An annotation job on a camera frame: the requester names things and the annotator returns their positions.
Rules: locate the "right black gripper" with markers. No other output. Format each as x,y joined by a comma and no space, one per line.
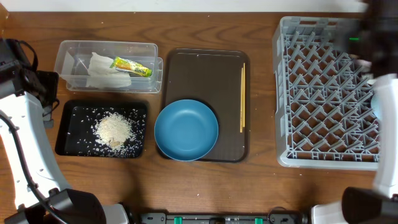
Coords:
363,42

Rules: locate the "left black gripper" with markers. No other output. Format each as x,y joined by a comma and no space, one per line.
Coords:
48,79

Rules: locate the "small light blue bowl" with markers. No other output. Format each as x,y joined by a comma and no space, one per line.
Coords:
375,107

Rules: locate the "white napkin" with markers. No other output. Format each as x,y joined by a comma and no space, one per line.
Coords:
101,75

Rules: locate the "yellow green snack wrapper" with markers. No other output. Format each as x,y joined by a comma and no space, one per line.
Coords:
125,65

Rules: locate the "white rice food scraps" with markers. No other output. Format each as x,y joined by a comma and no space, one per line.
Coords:
113,130

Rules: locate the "wooden chopstick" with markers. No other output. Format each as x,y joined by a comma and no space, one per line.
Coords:
244,94
241,103

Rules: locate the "large dark blue plate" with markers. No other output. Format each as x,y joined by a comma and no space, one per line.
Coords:
186,130

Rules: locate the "pink bowl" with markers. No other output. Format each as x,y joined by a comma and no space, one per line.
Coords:
363,65

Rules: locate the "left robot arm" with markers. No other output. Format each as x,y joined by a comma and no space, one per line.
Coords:
43,195

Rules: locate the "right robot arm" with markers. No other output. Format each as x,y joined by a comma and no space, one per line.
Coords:
378,205

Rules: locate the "clear plastic waste bin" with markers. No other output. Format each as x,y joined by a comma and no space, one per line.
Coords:
74,56

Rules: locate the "grey dishwasher rack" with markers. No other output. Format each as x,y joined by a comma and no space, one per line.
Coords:
323,118

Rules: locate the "black food waste tray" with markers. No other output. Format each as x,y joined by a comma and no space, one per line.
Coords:
62,130

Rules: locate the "dark brown serving tray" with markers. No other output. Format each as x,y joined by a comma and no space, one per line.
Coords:
213,77

